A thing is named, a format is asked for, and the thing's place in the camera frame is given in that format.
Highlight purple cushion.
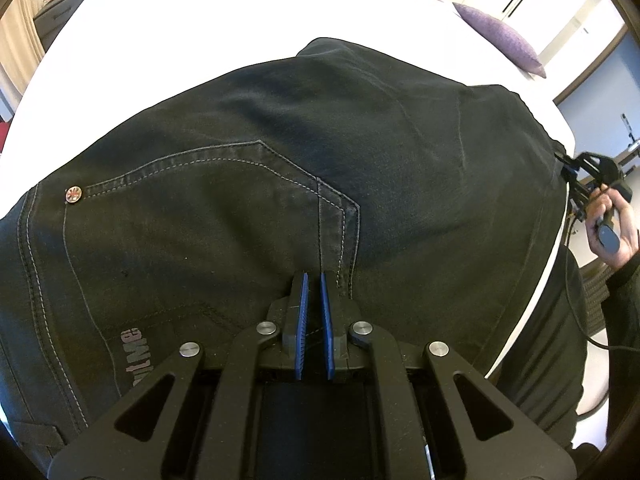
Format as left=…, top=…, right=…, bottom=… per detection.
left=454, top=2, right=547, bottom=78

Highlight person's dark trousers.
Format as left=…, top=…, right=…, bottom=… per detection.
left=497, top=246, right=587, bottom=448

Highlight white wardrobe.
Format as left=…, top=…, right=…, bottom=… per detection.
left=454, top=0, right=624, bottom=64

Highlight person's right hand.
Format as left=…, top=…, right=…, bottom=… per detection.
left=586, top=185, right=639, bottom=271

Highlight black cable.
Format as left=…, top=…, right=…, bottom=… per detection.
left=562, top=209, right=640, bottom=356

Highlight cream curtain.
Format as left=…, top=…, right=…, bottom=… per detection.
left=1, top=0, right=44, bottom=94

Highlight black denim pants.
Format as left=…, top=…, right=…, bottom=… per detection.
left=1, top=38, right=566, bottom=469

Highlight grey nightstand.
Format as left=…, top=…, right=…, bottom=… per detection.
left=32, top=0, right=84, bottom=52

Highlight dark jacket sleeve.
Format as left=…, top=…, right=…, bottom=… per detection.
left=601, top=254, right=640, bottom=440

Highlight red and white bag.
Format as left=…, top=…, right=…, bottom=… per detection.
left=0, top=120, right=11, bottom=153

